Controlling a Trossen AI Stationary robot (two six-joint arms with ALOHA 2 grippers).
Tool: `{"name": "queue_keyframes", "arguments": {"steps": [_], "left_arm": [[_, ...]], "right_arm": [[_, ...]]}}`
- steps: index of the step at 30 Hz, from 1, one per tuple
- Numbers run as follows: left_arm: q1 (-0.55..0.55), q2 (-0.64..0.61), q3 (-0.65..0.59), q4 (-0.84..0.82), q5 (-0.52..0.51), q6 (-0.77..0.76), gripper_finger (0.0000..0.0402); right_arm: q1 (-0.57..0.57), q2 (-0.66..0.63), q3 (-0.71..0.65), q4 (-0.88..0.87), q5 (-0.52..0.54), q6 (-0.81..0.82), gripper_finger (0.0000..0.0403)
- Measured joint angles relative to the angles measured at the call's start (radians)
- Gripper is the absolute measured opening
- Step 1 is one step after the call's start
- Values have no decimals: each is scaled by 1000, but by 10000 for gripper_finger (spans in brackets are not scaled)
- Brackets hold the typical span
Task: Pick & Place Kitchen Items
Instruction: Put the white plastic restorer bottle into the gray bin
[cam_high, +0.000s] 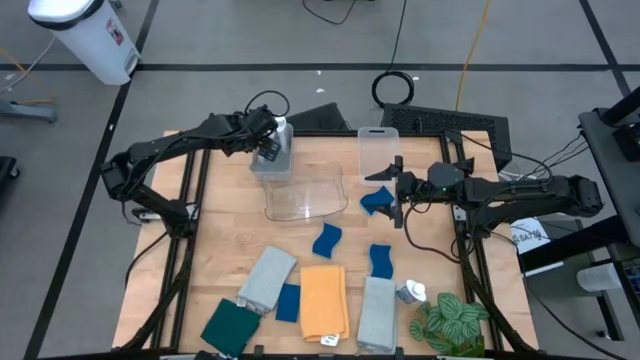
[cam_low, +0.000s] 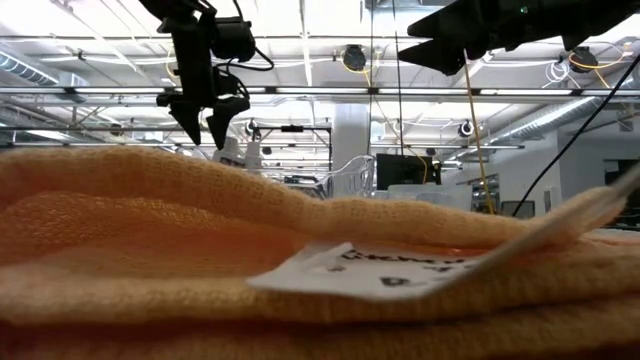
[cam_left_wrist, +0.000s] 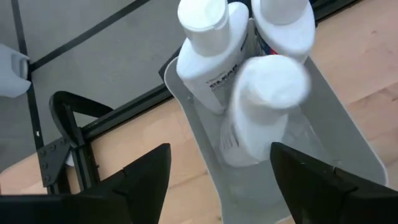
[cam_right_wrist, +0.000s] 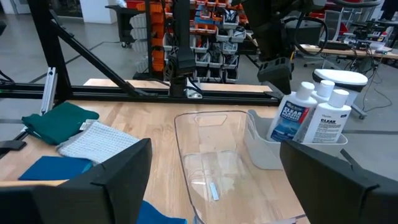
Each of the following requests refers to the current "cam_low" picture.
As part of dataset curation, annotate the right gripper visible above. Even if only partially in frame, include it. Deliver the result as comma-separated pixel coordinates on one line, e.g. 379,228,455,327
397,0,566,76

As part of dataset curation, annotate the black hanging cable with coil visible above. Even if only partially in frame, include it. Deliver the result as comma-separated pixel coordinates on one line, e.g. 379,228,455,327
391,0,405,157

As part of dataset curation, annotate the black background monitor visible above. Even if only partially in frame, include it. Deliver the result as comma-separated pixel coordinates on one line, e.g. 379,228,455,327
375,153,437,191

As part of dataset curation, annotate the paper tag with handwriting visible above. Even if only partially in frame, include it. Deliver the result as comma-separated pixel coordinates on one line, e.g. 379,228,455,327
247,167,640,302

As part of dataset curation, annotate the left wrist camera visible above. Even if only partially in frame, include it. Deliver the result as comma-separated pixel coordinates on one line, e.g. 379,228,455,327
212,16,257,64

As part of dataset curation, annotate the yellow hanging cable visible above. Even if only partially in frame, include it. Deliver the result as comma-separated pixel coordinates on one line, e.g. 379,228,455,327
462,48,496,216

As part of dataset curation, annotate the thin black hanging cable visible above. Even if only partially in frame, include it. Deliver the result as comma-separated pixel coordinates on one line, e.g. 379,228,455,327
368,0,376,157

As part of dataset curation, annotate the white plastic cleaner bottle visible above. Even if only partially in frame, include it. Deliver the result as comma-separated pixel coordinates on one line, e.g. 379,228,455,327
244,141,264,172
214,137,246,169

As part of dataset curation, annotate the long ceiling light bar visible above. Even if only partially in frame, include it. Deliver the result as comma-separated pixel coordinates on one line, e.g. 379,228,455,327
0,85,640,98

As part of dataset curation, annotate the orange towel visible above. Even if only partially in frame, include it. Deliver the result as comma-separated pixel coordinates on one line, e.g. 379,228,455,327
0,144,640,360

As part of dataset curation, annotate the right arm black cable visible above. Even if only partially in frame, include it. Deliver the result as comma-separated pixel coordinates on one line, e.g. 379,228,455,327
512,49,640,219

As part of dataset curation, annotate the frosted plastic handled bin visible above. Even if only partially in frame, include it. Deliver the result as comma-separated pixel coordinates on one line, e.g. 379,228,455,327
387,183,474,214

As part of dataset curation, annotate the grey monitor back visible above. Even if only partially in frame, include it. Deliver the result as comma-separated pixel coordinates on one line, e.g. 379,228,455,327
501,199,536,219

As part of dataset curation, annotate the black background gantry frame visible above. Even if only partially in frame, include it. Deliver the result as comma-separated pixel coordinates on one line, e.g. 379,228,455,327
254,124,335,169

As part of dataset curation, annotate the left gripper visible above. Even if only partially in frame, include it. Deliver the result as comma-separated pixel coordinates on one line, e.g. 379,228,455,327
156,19,251,151

